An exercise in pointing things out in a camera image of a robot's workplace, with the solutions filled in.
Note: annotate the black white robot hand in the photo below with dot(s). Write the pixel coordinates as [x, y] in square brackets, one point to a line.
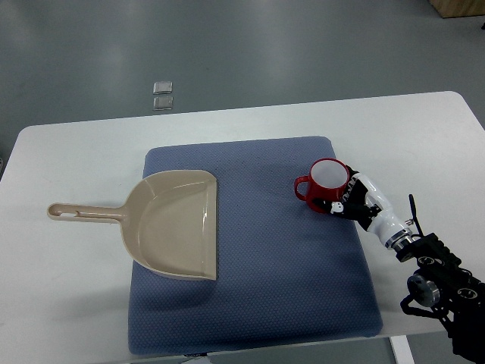
[364, 203]

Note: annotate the red cup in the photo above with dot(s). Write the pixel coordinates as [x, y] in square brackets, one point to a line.
[326, 180]

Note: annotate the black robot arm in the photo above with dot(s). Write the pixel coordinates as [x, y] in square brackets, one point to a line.
[441, 289]

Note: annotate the beige plastic dustpan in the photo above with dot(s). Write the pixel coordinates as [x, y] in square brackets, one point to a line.
[168, 223]

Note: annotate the blue textured mat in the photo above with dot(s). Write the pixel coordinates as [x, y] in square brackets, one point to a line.
[286, 274]

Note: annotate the white table leg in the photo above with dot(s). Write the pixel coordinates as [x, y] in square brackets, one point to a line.
[401, 350]

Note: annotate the wooden box corner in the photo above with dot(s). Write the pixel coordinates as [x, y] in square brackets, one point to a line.
[458, 8]

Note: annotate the upper metal floor plate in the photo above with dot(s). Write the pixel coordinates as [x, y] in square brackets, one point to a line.
[162, 87]

